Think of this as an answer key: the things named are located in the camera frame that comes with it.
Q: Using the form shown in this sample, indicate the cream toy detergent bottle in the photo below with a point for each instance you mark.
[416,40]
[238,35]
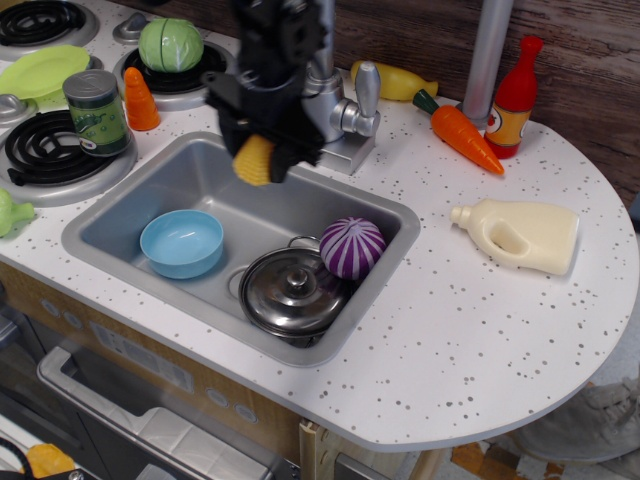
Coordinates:
[531,235]

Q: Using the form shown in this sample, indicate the silver toy faucet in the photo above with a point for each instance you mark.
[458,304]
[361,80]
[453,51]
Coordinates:
[348,126]

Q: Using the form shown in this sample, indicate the red toy ketchup bottle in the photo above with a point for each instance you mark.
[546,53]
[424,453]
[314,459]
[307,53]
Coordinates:
[514,101]

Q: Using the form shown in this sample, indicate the yellow toy bottle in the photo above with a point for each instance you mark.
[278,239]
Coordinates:
[397,84]

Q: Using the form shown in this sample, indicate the grey stove knob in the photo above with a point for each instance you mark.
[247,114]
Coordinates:
[14,111]
[128,32]

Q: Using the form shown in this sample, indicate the back right stove burner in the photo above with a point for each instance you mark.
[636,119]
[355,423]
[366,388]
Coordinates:
[181,90]

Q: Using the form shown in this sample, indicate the light green toy vegetable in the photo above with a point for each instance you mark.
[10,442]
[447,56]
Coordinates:
[12,212]

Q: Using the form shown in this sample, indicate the purple striped toy onion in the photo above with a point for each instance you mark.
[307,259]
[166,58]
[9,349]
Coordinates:
[351,246]

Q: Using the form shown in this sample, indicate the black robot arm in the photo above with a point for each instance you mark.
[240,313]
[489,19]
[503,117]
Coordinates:
[285,33]

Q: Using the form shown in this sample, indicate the orange toy carrot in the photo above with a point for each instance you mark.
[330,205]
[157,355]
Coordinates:
[456,130]

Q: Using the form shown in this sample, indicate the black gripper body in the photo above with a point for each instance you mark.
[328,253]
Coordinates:
[277,109]

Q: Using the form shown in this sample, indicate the green toy cabbage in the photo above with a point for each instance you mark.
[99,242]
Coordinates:
[170,45]

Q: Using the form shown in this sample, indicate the grey stove knob left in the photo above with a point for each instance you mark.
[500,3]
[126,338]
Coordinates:
[14,111]

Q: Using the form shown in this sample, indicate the light blue bowl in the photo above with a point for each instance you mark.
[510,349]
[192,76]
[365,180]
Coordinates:
[182,244]

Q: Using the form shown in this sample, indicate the yellow toy corn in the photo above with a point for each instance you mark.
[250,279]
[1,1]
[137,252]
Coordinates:
[252,162]

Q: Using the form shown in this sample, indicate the stove burner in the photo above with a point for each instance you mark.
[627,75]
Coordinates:
[35,23]
[42,163]
[181,90]

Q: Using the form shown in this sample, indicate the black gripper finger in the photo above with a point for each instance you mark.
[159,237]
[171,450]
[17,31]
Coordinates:
[236,128]
[283,157]

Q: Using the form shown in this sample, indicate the grey cloth on floor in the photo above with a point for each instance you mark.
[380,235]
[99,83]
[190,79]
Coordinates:
[598,424]

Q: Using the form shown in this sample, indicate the grey vertical pole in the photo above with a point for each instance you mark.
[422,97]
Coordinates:
[490,38]

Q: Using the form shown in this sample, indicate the back left stove burner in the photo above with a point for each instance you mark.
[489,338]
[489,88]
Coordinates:
[35,23]

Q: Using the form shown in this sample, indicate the front left stove burner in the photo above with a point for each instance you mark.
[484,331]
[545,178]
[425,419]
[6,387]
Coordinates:
[42,163]

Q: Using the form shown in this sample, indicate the green toy can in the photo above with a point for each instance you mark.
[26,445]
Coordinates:
[97,112]

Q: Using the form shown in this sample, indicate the yellow object on floor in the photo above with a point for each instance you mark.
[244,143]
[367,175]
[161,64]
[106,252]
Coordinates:
[46,460]

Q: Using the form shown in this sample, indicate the grey sink basin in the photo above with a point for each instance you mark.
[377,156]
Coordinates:
[194,172]

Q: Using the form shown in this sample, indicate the orange carrot half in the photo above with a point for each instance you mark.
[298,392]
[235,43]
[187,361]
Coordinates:
[141,110]

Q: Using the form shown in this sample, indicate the silver oven door handle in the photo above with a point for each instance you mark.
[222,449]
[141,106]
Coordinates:
[140,436]

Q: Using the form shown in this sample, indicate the steel pot with lid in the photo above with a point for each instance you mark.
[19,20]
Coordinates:
[290,294]

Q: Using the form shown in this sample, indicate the light green plate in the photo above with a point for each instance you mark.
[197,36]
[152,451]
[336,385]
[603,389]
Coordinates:
[43,72]

